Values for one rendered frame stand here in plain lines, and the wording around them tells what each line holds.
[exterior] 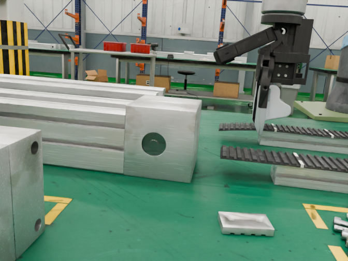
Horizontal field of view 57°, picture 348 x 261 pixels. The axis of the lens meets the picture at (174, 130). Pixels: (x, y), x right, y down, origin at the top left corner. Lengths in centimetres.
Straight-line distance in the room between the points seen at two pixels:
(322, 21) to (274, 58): 795
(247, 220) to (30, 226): 20
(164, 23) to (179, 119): 785
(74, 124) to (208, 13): 776
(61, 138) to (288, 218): 30
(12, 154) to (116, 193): 16
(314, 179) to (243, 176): 9
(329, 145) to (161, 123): 37
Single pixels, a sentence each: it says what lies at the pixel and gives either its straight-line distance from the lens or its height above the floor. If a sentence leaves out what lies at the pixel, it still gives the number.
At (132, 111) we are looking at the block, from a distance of 41.
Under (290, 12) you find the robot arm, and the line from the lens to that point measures 61.
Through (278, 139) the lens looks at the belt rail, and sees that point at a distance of 64.
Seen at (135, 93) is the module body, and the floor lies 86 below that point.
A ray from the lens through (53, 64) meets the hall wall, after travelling 902.
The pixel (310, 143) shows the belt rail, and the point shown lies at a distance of 66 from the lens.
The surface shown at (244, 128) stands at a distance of 63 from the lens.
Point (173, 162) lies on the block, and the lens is 41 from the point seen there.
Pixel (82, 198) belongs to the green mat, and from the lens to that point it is 38.
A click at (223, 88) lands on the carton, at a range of 539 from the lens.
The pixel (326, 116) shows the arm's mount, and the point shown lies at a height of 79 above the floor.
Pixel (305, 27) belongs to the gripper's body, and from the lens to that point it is 62.
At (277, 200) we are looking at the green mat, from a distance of 41.
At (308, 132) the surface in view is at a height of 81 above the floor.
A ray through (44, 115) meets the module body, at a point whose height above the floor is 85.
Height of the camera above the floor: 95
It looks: 14 degrees down
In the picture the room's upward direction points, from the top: 4 degrees clockwise
